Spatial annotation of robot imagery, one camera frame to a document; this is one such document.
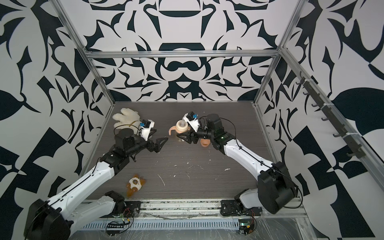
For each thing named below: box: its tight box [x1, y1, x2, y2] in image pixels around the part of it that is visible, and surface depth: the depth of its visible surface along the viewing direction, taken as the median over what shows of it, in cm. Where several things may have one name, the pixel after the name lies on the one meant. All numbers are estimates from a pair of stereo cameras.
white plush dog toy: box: [112, 108, 141, 135], surface depth 99 cm
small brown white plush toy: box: [126, 174, 146, 198], surface depth 81 cm
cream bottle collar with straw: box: [176, 118, 189, 132], surface depth 73 cm
